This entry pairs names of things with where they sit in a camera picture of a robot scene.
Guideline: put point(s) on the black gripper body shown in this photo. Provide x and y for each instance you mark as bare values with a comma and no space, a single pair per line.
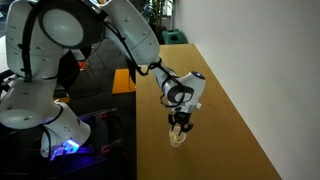
180,119

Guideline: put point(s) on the yellow marker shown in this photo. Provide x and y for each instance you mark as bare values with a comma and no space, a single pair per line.
174,136

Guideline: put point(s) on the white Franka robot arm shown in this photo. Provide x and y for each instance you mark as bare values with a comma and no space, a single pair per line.
63,28

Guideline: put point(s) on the clear plastic cup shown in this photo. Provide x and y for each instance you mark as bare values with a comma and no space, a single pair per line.
176,142

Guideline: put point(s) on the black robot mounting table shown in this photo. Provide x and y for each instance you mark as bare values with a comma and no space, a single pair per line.
100,166

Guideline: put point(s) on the green bin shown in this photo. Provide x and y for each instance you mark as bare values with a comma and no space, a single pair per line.
175,37

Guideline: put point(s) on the green potted plant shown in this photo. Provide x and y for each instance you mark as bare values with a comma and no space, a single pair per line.
156,13

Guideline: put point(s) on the black chair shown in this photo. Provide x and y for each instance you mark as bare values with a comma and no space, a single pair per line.
68,70

